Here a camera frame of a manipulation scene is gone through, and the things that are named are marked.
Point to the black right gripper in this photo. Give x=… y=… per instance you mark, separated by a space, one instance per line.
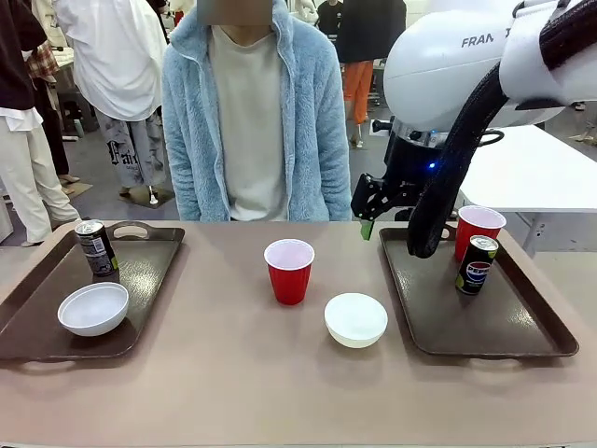
x=410 y=163

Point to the red plastic cup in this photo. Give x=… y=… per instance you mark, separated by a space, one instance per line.
x=289 y=280
x=471 y=231

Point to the black Pepsi can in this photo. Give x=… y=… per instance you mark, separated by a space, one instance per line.
x=476 y=270

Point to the black can grey label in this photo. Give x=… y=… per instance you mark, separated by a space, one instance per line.
x=98 y=252

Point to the grey-white bowl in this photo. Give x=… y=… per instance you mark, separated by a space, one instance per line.
x=93 y=310

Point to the cream-white bowl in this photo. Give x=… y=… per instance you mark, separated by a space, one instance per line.
x=356 y=322

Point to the brown plastic tray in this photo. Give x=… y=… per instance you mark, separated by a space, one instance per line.
x=466 y=322
x=140 y=280

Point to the white table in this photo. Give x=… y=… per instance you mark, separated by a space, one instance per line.
x=536 y=172

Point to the person in blue fleece jacket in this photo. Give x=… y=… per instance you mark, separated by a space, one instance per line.
x=252 y=121

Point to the person in black top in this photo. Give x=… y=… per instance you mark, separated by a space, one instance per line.
x=364 y=32

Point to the person in white shirt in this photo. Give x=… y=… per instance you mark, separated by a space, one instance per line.
x=116 y=60

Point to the person in black shirt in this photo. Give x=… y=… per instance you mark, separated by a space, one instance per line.
x=18 y=140

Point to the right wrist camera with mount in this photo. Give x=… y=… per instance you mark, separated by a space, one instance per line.
x=383 y=127

